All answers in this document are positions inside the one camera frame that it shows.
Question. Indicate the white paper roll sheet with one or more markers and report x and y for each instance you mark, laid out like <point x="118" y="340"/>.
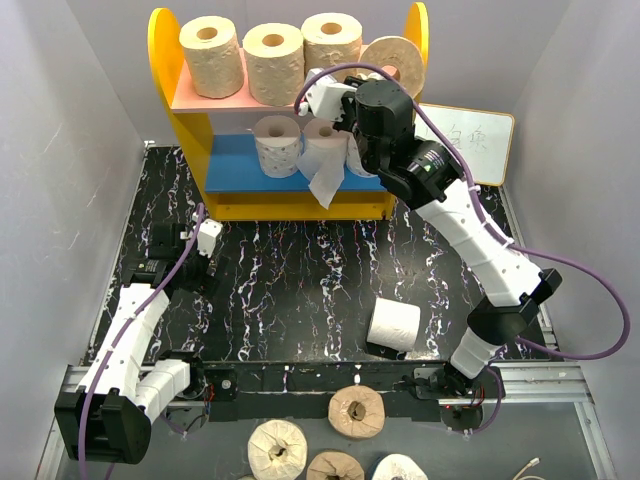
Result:
<point x="323" y="159"/>

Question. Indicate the white dotted roll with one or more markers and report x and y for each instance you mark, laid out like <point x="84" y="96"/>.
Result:
<point x="353" y="159"/>

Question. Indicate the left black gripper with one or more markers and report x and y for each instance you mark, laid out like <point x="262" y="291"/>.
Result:
<point x="205" y="284"/>

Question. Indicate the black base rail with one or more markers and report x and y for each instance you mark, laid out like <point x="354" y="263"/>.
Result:
<point x="417" y="389"/>

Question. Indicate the wrapped tan roll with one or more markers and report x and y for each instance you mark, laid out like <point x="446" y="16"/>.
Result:
<point x="357" y="412"/>
<point x="335" y="465"/>

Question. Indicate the yellow shelf unit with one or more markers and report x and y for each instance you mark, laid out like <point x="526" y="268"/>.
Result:
<point x="225" y="167"/>

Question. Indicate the wrapped tan roll bottom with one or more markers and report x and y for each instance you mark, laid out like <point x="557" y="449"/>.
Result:
<point x="335" y="465"/>

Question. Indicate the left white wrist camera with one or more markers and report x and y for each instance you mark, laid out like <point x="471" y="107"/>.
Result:
<point x="207" y="237"/>

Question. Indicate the white patterned paper roll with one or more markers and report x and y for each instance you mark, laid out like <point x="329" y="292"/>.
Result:
<point x="278" y="143"/>

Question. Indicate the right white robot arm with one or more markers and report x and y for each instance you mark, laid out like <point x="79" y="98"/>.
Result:
<point x="426" y="177"/>

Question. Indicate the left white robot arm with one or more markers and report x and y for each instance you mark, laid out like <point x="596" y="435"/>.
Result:
<point x="109" y="415"/>

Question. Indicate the tan paper roll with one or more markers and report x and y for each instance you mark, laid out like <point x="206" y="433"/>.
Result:
<point x="274" y="59"/>
<point x="211" y="51"/>
<point x="331" y="39"/>

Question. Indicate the wrapped tan roll front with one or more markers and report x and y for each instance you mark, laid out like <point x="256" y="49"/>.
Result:
<point x="357" y="412"/>

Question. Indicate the wrapped white roll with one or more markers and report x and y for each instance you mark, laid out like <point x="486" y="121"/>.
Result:
<point x="277" y="450"/>
<point x="396" y="467"/>

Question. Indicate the wrapped white roll front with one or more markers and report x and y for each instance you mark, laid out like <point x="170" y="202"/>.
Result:
<point x="277" y="450"/>

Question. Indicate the small whiteboard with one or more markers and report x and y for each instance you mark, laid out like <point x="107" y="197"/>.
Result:
<point x="483" y="138"/>

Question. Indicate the plain white roll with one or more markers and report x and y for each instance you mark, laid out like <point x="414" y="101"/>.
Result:
<point x="394" y="325"/>

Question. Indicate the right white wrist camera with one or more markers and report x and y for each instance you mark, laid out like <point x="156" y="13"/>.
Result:
<point x="324" y="99"/>

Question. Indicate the tan roll with white scrap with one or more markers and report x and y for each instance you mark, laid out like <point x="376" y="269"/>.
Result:
<point x="403" y="55"/>

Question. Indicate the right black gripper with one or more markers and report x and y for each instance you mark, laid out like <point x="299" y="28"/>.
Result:
<point x="349" y="105"/>

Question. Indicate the wrapped white roll bottom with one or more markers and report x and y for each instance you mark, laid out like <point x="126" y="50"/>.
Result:
<point x="396" y="467"/>

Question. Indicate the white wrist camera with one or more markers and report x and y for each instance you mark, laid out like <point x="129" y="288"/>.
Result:
<point x="207" y="237"/>
<point x="324" y="99"/>

